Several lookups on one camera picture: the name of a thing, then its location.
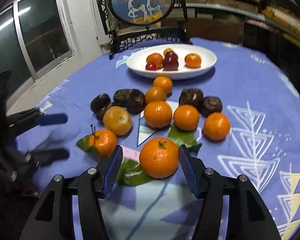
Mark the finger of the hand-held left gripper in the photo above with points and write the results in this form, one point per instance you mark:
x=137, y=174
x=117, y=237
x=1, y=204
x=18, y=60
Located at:
x=52, y=119
x=52, y=154

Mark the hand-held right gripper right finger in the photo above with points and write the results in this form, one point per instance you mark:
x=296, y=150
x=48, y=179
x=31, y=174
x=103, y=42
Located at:
x=188, y=171

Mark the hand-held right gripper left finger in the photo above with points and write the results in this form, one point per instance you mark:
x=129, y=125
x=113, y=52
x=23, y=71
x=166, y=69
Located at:
x=113, y=170

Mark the large stemmed mandarin orange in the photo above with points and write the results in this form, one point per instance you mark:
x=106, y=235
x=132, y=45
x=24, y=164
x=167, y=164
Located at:
x=159, y=160

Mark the green leaf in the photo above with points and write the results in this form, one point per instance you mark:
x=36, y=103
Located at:
x=182, y=138
x=130, y=173

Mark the mandarin orange with leaf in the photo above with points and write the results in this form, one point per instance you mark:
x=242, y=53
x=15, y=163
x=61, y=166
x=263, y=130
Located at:
x=103, y=142

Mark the pale mandarin orange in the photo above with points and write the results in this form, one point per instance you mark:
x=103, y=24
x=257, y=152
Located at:
x=117, y=121

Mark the dark water chestnut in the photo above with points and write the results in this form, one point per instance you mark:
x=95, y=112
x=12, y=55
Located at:
x=211, y=106
x=101, y=113
x=121, y=96
x=137, y=102
x=190, y=97
x=100, y=101

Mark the sliding glass window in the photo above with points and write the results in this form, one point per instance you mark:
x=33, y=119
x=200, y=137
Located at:
x=42, y=30

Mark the blue printed tablecloth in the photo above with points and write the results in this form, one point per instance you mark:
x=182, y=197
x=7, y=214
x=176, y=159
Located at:
x=245, y=87

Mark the dark red plum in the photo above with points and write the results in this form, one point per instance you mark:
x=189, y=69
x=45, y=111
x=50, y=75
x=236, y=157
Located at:
x=172, y=54
x=170, y=64

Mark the small red cherry tomato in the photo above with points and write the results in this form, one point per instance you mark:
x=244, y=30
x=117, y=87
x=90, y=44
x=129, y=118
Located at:
x=151, y=66

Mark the white oval plate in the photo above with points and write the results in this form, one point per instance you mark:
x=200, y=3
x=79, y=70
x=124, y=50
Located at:
x=205, y=55

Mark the yellow red plum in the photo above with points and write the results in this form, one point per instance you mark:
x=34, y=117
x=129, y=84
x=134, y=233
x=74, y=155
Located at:
x=167, y=50

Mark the round deer painting table screen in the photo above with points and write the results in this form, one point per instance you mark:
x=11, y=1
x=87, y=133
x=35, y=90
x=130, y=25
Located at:
x=140, y=2

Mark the shelf with stacked boxes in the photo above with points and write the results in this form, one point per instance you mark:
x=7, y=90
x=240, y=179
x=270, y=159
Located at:
x=230, y=0

